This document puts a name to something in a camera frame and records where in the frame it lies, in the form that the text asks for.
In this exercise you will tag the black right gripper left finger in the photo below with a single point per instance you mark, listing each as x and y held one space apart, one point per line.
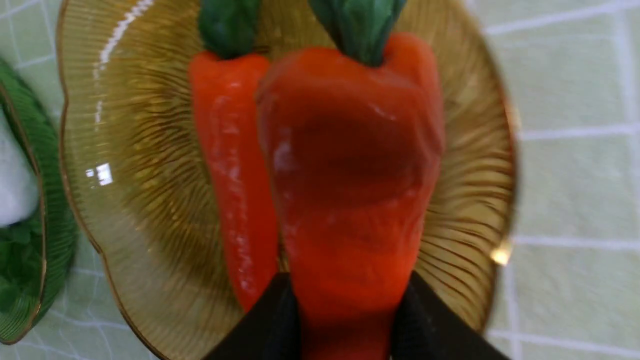
271 330

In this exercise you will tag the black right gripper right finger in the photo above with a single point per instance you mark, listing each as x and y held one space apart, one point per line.
425 328

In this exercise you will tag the orange toy carrot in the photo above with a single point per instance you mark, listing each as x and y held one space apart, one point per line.
353 138
224 78

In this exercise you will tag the white toy radish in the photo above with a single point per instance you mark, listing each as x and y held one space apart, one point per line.
19 194

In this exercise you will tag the green ribbed plastic plate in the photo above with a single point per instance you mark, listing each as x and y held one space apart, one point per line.
36 253

